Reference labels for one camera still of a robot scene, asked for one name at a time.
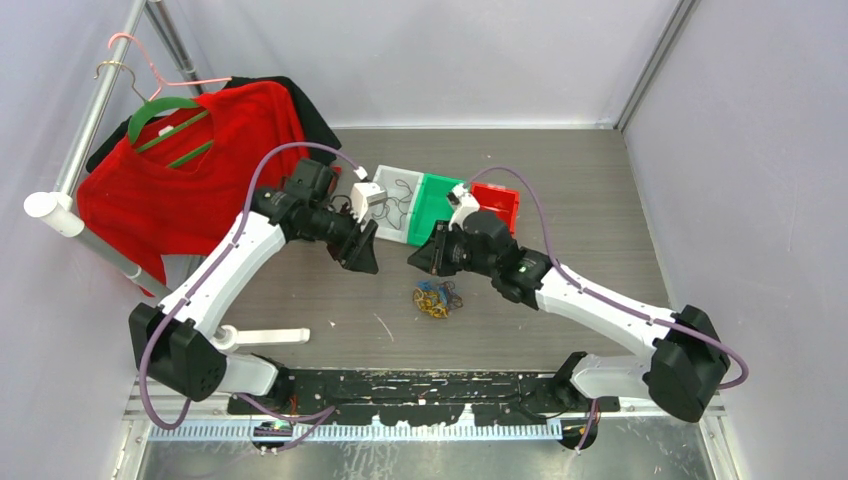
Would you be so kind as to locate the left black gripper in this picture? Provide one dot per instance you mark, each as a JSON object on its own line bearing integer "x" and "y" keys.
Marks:
{"x": 356, "y": 252}

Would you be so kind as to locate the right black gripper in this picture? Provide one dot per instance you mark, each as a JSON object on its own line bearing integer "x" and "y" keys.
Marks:
{"x": 432, "y": 257}

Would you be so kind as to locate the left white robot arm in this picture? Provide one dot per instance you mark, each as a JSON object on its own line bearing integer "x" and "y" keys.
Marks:
{"x": 182, "y": 344}

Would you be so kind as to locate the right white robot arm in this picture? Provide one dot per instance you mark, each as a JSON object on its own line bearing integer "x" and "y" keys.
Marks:
{"x": 674, "y": 358}

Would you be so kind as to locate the green plastic bin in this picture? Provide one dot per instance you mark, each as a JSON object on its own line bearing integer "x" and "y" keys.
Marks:
{"x": 431, "y": 204}

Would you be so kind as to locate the white plastic bin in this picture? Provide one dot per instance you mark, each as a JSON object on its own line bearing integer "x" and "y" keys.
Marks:
{"x": 402, "y": 187}

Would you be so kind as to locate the red plastic bin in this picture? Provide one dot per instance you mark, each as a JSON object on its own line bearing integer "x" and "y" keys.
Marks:
{"x": 502, "y": 201}

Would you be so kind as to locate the black garment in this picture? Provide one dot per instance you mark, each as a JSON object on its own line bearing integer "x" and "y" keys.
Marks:
{"x": 314, "y": 126}

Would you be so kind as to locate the white rack foot bar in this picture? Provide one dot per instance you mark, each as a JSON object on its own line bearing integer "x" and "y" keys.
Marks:
{"x": 272, "y": 336}

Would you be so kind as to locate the red shirt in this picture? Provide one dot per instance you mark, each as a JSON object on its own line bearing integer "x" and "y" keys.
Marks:
{"x": 181, "y": 196}

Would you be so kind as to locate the green clothes hanger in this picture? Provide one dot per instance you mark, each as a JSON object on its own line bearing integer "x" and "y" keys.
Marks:
{"x": 151, "y": 109}

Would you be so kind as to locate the pink clothes hanger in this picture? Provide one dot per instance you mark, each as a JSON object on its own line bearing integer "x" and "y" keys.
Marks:
{"x": 162, "y": 82}

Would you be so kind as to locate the metal clothes rack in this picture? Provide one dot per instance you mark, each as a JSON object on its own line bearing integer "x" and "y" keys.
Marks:
{"x": 55, "y": 207}

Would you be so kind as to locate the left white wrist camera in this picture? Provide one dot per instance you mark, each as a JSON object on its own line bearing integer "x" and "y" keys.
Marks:
{"x": 365, "y": 197}

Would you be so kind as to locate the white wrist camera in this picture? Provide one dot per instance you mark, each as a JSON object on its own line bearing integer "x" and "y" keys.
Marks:
{"x": 365, "y": 197}
{"x": 463, "y": 204}

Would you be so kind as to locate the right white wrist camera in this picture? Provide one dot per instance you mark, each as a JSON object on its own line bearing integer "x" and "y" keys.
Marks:
{"x": 463, "y": 204}

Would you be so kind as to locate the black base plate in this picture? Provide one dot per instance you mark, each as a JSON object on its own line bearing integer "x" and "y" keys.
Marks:
{"x": 429, "y": 398}

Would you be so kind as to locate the aluminium rail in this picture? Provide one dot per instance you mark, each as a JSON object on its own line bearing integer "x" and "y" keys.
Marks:
{"x": 225, "y": 418}

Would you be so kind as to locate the gold wire hanger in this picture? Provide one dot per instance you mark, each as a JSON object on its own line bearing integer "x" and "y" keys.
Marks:
{"x": 119, "y": 69}

